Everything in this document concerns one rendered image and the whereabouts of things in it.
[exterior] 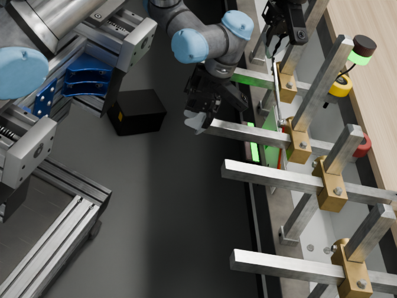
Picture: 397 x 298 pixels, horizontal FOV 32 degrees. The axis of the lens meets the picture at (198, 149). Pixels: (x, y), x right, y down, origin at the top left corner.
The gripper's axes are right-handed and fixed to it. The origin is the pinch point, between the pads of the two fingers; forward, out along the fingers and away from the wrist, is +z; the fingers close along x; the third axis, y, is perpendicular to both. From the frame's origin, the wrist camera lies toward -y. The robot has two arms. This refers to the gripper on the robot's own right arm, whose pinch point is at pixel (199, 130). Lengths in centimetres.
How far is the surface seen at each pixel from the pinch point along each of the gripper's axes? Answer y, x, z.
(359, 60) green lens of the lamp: -30.2, -1.1, -31.7
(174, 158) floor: -20, -74, 82
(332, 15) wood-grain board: -47, -62, -8
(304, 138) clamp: -27.5, 0.2, -5.0
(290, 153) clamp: -24.0, 4.4, -2.6
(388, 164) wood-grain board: -49, 7, -8
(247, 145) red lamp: -19.2, -11.7, 11.9
